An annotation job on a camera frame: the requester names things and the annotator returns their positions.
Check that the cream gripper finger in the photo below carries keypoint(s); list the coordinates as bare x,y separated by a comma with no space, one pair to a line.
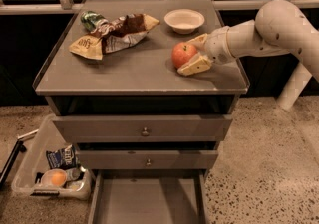
197,64
199,42

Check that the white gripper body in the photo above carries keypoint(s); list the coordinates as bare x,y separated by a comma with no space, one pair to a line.
217,46

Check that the red apple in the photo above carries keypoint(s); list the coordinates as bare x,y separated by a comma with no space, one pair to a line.
182,53

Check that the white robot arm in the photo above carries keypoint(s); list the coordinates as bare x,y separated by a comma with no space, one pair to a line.
279,28

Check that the grey drawer cabinet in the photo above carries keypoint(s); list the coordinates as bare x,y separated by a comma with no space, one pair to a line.
144,69

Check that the grey top drawer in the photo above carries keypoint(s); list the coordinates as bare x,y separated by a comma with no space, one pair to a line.
142,128

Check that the grey drawer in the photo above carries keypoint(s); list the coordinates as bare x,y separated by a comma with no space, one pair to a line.
142,128
148,155
149,197

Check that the grey middle drawer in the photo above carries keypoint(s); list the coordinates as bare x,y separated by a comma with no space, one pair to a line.
148,155

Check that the grey bottom drawer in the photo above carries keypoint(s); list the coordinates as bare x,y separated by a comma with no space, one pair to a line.
149,197

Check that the white paper bowl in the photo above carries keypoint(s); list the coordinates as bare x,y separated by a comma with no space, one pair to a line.
184,21

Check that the brown crumpled chip bag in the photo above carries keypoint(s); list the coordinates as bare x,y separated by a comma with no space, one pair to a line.
107,37

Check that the green soda can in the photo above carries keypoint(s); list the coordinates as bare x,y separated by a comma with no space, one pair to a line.
92,21

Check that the blue snack bag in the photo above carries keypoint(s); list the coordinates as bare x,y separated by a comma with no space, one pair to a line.
63,158

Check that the small metal can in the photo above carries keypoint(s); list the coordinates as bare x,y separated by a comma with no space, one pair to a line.
73,174

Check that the clear plastic bin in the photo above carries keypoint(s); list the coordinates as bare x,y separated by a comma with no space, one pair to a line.
27,180

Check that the cup with orange contents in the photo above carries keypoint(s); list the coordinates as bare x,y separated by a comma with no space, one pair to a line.
54,177

